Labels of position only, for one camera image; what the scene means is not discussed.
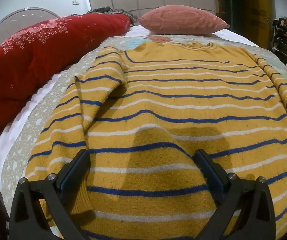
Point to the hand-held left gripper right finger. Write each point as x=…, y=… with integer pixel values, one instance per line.
x=212, y=177

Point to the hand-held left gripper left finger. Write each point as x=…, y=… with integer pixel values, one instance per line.
x=71, y=177

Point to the yellow striped sweater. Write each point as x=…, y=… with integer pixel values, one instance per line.
x=171, y=105

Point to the heart print blanket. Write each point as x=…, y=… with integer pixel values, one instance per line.
x=58, y=86

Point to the red floral quilt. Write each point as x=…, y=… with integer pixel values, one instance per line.
x=33, y=62

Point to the dark wooden door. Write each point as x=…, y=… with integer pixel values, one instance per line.
x=248, y=17

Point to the grey knitted cloth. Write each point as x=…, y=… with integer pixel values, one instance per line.
x=116, y=12

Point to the white curved frame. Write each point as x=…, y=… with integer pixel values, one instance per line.
x=8, y=25

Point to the white wall switch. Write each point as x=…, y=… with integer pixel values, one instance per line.
x=75, y=2

